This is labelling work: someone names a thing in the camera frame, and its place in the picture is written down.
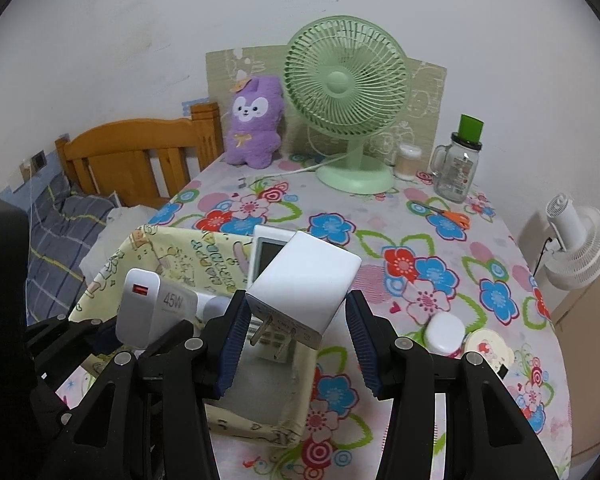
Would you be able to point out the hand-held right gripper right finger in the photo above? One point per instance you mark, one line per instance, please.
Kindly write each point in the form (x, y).
(362, 350)

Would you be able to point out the beige cabinet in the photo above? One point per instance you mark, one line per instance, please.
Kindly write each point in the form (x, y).
(595, 360)

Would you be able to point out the white round case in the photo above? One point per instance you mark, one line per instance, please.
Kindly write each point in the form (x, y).
(445, 335)

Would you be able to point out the pale blue wall sticker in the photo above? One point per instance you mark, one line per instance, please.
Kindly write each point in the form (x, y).
(195, 105)

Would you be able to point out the beige printed backboard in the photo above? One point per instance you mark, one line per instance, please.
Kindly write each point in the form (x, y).
(225, 70)

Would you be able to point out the yellow printed fabric storage box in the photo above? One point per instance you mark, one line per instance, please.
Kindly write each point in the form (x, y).
(205, 260)

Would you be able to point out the purple plush toy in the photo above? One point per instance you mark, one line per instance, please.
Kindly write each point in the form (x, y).
(252, 125)

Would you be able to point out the cream round cartoon compact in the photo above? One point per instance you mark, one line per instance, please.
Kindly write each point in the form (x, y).
(490, 352)

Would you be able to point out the plaid grey pillow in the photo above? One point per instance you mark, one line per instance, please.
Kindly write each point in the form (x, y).
(60, 240)

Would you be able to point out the cotton swab jar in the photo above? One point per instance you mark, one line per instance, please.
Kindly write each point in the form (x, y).
(408, 162)

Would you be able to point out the white clip fan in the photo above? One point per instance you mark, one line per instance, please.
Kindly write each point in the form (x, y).
(580, 245)

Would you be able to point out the small white charger red port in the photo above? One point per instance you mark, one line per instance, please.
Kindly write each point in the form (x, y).
(150, 305)

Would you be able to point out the white cloth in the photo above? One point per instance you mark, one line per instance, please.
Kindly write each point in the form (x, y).
(120, 235)

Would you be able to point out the large white power adapter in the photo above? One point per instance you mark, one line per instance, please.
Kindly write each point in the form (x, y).
(305, 285)

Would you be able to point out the floral tablecloth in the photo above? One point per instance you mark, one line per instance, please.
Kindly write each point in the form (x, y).
(380, 240)

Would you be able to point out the glass mug jar green lid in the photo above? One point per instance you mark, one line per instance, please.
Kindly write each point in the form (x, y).
(455, 172)

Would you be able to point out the wooden bed headboard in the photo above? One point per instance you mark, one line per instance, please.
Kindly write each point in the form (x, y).
(130, 155)

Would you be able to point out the green desk fan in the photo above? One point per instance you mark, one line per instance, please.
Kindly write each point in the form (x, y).
(337, 82)

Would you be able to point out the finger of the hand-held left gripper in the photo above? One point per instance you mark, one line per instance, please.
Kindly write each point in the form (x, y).
(170, 340)
(70, 340)

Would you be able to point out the white remote control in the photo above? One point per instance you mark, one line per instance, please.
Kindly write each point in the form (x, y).
(270, 255)

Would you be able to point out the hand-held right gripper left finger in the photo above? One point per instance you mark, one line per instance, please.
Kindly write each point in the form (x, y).
(230, 345)

